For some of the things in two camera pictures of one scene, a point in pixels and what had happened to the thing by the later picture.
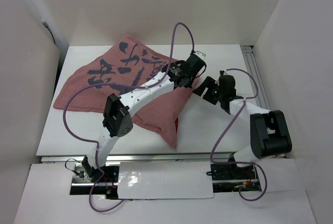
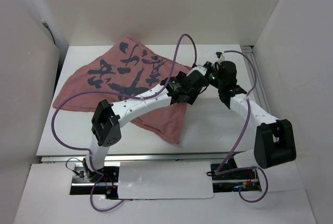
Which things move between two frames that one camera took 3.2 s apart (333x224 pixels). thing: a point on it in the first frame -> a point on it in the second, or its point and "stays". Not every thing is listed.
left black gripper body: x=192 y=76 -> x=191 y=98
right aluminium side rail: x=252 y=63 stays
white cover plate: x=164 y=179 stays
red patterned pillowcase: x=123 y=63 stays
